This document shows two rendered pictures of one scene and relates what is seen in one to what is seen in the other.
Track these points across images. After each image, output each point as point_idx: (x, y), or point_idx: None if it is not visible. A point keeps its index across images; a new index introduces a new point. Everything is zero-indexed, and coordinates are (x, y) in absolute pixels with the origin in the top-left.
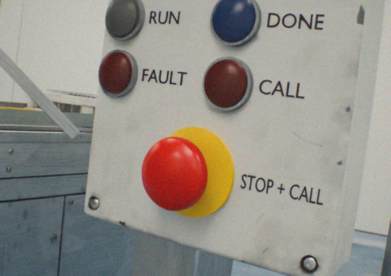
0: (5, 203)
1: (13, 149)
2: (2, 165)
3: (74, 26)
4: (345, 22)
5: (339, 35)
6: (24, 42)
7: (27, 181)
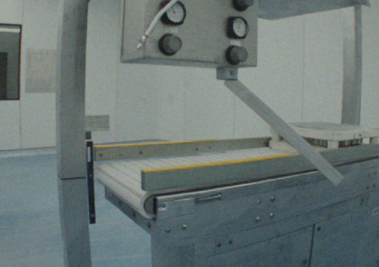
0: (265, 242)
1: (274, 197)
2: (265, 213)
3: (274, 56)
4: None
5: None
6: (239, 71)
7: (284, 219)
